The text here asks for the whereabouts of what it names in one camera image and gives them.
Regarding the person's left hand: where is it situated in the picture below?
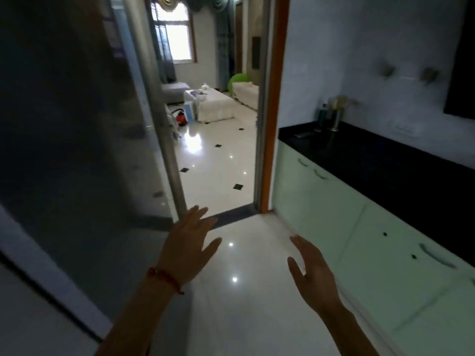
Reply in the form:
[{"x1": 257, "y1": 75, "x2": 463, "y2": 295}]
[{"x1": 159, "y1": 205, "x2": 223, "y2": 289}]

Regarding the person's right hand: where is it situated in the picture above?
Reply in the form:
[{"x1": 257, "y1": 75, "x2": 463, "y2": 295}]
[{"x1": 287, "y1": 234, "x2": 343, "y2": 314}]

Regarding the person's left forearm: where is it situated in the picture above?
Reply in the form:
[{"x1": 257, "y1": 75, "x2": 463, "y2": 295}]
[{"x1": 94, "y1": 270, "x2": 181, "y2": 356}]

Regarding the person's right forearm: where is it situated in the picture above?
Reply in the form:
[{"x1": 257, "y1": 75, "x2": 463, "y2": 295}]
[{"x1": 318, "y1": 301, "x2": 383, "y2": 356}]

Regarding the light green kitchen cabinet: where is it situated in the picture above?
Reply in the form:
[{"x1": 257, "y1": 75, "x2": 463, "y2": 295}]
[{"x1": 272, "y1": 140, "x2": 475, "y2": 356}]

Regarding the table with white cover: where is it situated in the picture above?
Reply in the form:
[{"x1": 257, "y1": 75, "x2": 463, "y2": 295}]
[{"x1": 184, "y1": 88, "x2": 238, "y2": 123}]

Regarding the white covered sofa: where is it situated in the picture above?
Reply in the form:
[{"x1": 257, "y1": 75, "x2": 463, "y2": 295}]
[{"x1": 235, "y1": 82, "x2": 260, "y2": 110}]

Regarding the grey sofa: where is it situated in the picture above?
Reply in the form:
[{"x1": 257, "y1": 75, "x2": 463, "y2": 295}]
[{"x1": 161, "y1": 82, "x2": 191, "y2": 105}]

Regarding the metal utensil holder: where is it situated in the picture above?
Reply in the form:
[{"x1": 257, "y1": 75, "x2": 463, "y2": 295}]
[{"x1": 315, "y1": 95, "x2": 352, "y2": 133}]

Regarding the sliding glass door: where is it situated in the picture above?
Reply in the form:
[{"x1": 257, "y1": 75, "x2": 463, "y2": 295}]
[{"x1": 0, "y1": 0, "x2": 188, "y2": 342}]

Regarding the green round chair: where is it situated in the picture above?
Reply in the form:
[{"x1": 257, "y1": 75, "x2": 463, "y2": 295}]
[{"x1": 227, "y1": 72, "x2": 254, "y2": 97}]

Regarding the teal curtain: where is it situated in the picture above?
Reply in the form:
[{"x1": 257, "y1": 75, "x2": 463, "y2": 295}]
[{"x1": 214, "y1": 0, "x2": 236, "y2": 91}]

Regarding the brown wooden door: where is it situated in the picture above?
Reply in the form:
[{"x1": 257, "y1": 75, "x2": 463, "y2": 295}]
[{"x1": 235, "y1": 0, "x2": 244, "y2": 75}]

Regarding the bright window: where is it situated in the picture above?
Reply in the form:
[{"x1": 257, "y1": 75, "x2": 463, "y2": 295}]
[{"x1": 162, "y1": 3, "x2": 197, "y2": 65}]

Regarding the red bead bracelet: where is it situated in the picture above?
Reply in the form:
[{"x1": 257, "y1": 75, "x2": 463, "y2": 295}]
[{"x1": 146, "y1": 267, "x2": 185, "y2": 296}]

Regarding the long silver cabinet handle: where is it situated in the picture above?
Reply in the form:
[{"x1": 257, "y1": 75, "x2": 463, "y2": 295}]
[{"x1": 419, "y1": 243, "x2": 458, "y2": 270}]

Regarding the orange wooden door frame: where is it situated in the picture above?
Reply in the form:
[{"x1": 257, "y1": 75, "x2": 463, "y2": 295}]
[{"x1": 260, "y1": 0, "x2": 291, "y2": 214}]

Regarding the dark wall cabinet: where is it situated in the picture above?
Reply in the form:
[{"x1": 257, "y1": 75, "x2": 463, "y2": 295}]
[{"x1": 443, "y1": 0, "x2": 475, "y2": 120}]

